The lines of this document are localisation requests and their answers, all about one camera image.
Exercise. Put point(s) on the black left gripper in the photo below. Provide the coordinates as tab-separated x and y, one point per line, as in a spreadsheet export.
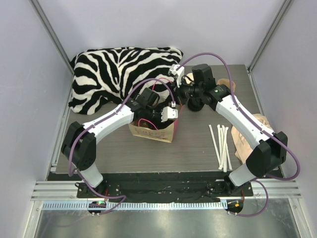
153	116

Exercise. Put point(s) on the pink paper gift bag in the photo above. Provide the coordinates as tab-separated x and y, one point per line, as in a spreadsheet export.
156	131

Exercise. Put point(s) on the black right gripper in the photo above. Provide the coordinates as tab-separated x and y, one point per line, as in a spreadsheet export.
178	89

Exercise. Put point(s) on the black cup lid stack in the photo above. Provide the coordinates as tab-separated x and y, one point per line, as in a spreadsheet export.
195	104

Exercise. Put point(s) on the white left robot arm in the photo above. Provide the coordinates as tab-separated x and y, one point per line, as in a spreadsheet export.
80	143

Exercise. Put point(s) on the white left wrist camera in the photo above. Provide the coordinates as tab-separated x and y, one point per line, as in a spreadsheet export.
169	113

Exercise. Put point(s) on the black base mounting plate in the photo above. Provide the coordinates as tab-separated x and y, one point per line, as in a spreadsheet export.
171	187

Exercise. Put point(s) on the stack of paper cups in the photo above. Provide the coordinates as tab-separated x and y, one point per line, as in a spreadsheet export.
189	78

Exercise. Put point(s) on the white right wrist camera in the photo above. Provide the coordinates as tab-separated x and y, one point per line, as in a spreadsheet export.
177	72

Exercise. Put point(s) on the perforated metal rail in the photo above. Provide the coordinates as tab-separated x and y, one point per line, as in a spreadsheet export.
98	205

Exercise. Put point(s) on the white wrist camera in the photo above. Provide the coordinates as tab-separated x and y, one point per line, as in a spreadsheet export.
169	113
177	72

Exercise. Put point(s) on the beige folded cloth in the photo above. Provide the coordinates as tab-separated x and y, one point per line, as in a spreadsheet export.
243	149

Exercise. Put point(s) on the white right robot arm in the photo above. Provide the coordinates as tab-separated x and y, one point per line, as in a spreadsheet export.
268	147

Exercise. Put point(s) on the zebra print pillow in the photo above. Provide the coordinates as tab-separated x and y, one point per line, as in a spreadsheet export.
109	75

